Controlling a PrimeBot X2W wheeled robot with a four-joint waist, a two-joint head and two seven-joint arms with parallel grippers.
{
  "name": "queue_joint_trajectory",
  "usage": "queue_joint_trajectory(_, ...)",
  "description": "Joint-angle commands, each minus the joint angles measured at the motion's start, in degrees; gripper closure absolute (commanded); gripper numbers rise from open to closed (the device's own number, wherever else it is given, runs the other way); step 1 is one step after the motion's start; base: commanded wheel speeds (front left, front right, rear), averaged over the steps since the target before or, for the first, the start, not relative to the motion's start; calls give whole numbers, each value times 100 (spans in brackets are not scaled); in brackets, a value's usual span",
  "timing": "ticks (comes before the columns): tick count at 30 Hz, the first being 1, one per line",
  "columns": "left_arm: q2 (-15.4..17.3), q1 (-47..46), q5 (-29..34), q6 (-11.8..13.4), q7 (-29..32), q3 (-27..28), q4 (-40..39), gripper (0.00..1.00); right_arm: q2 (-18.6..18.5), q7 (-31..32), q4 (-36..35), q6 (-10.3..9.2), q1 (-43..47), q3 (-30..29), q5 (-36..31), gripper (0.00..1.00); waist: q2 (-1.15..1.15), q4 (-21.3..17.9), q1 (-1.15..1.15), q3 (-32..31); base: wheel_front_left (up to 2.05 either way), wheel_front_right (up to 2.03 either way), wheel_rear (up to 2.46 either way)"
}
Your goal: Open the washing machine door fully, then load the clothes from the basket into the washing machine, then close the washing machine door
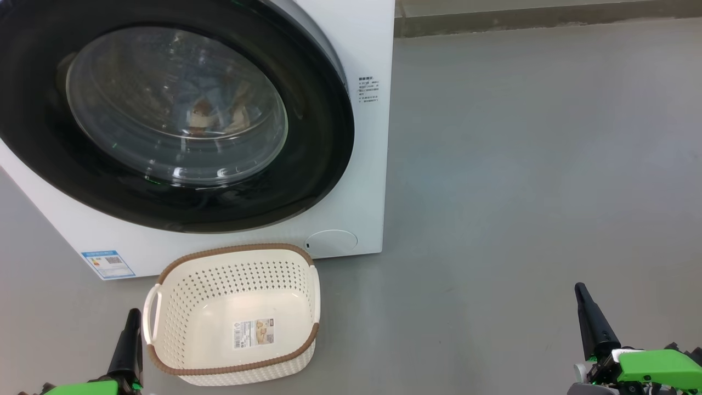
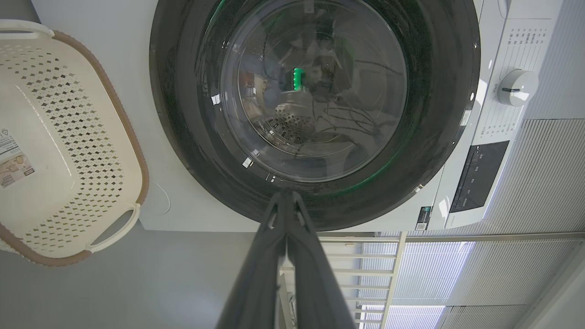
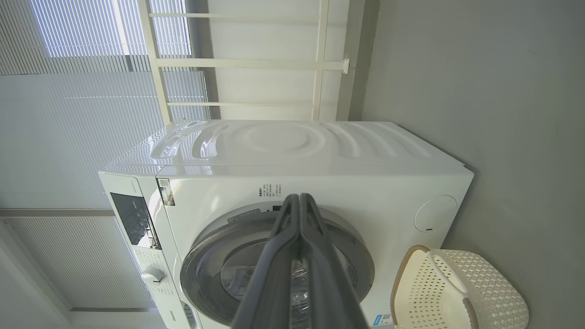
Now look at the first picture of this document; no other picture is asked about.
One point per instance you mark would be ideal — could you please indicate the paper basket label sticker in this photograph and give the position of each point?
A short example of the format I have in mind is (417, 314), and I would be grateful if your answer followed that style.
(253, 333)

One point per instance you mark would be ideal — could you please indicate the black printed text label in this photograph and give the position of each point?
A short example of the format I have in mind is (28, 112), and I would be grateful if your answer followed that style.
(368, 90)

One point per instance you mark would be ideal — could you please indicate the cream laundry basket brown rim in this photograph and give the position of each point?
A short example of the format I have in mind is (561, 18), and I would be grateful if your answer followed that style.
(219, 307)

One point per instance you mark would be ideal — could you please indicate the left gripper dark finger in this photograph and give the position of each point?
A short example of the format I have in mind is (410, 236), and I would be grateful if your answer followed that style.
(129, 356)

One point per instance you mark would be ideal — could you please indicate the blue energy label sticker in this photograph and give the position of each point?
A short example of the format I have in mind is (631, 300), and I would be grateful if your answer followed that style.
(108, 265)

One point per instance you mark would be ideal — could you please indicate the black-rimmed glass washer door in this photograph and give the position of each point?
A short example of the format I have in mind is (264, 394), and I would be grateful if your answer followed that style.
(318, 137)

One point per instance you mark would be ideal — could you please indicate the white front-load washing machine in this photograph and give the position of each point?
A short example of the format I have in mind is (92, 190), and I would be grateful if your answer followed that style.
(356, 164)

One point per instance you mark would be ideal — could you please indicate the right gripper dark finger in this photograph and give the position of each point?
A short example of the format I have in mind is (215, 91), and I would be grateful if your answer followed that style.
(598, 334)

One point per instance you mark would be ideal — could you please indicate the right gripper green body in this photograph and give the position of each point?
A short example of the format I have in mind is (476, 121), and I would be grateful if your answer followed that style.
(658, 370)

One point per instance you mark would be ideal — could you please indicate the round white filter cover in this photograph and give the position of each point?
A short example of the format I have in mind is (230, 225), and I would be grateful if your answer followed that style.
(332, 242)

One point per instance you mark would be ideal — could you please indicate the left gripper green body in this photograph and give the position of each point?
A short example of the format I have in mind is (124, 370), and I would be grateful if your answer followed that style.
(88, 388)

